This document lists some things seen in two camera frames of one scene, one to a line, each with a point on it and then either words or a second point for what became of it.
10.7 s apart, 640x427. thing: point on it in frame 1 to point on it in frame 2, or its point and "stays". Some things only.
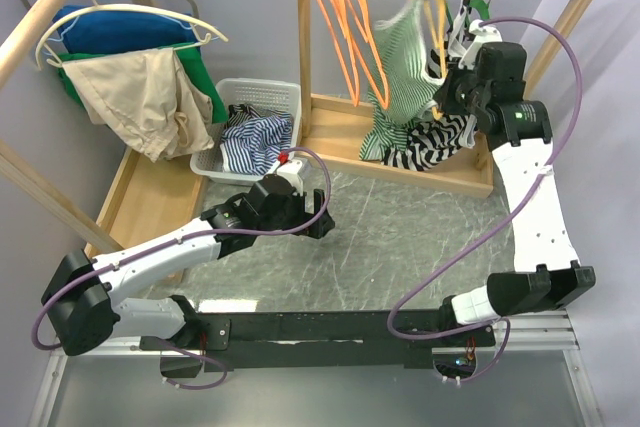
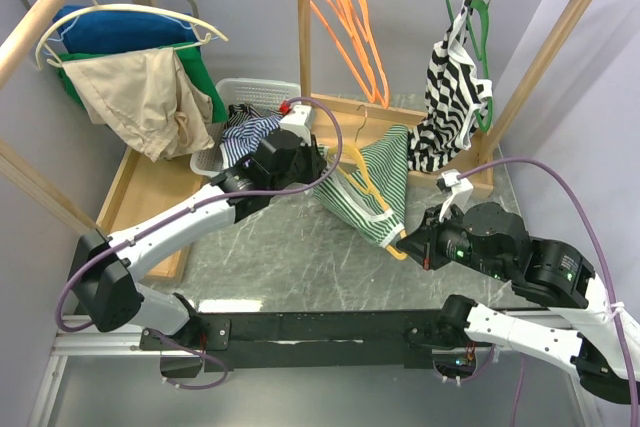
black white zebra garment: [432, 142] stays
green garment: [187, 52] stays
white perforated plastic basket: [264, 95] stays
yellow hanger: [435, 6] to [352, 159]
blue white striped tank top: [253, 146] stays
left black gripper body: [293, 215] to [304, 169]
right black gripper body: [463, 92] to [448, 241]
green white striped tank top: [409, 73] to [365, 192]
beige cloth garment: [148, 98] stays
